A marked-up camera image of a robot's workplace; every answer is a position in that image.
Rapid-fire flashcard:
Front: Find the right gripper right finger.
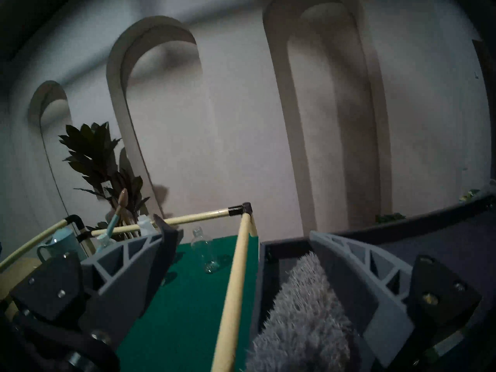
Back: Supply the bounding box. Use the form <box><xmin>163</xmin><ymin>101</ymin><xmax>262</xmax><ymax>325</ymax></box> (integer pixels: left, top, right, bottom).
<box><xmin>310</xmin><ymin>231</ymin><xmax>482</xmax><ymax>368</ymax></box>

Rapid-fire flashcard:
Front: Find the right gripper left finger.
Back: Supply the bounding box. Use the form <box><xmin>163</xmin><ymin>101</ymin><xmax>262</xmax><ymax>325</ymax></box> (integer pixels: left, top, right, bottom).
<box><xmin>10</xmin><ymin>214</ymin><xmax>183</xmax><ymax>346</ymax></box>

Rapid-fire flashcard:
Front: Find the grey fluffy duster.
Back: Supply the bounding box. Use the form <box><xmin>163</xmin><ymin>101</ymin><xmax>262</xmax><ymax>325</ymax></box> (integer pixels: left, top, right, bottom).
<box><xmin>246</xmin><ymin>251</ymin><xmax>363</xmax><ymax>372</ymax></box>

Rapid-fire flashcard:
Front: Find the green three-tier shelf cart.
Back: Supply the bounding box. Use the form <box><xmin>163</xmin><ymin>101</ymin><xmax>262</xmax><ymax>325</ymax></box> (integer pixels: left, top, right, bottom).
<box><xmin>0</xmin><ymin>202</ymin><xmax>260</xmax><ymax>372</ymax></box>

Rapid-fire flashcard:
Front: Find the white plastic bottle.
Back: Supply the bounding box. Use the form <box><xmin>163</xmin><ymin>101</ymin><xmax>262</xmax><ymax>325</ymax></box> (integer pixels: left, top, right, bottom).
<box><xmin>136</xmin><ymin>214</ymin><xmax>157</xmax><ymax>236</ymax></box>

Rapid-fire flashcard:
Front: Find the teal watering can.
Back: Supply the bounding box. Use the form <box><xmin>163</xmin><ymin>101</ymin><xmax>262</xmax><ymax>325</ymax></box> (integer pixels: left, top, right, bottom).
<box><xmin>37</xmin><ymin>188</ymin><xmax>130</xmax><ymax>261</ymax></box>

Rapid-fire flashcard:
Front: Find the clear glass bottle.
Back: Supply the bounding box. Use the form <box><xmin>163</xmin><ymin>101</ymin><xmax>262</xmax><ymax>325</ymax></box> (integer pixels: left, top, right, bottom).
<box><xmin>191</xmin><ymin>227</ymin><xmax>221</xmax><ymax>274</ymax></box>

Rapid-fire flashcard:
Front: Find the light wooden table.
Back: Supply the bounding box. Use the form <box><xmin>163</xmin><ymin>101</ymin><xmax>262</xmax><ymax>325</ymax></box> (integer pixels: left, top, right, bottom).
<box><xmin>0</xmin><ymin>257</ymin><xmax>39</xmax><ymax>300</ymax></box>

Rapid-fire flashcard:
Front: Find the dark green potted plant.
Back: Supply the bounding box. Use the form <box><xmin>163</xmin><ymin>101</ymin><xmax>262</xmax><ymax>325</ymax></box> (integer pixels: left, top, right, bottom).
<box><xmin>58</xmin><ymin>121</ymin><xmax>152</xmax><ymax>236</ymax></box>

